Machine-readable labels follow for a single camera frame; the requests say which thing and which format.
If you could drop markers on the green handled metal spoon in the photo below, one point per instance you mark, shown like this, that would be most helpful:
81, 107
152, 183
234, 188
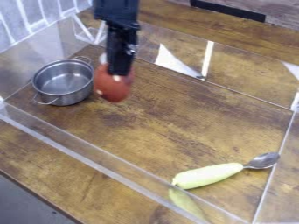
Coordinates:
214, 173

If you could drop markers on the silver metal pot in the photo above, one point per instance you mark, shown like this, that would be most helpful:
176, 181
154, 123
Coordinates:
64, 82

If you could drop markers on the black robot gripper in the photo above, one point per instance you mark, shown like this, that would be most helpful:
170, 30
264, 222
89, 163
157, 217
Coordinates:
120, 12

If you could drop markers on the white plush mushroom red cap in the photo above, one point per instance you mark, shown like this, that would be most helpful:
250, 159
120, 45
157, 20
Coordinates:
110, 86

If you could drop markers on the clear acrylic enclosure wall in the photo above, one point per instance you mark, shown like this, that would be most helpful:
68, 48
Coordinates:
214, 101

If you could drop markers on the black bar on back table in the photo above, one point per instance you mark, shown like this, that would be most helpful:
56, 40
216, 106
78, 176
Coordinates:
229, 10

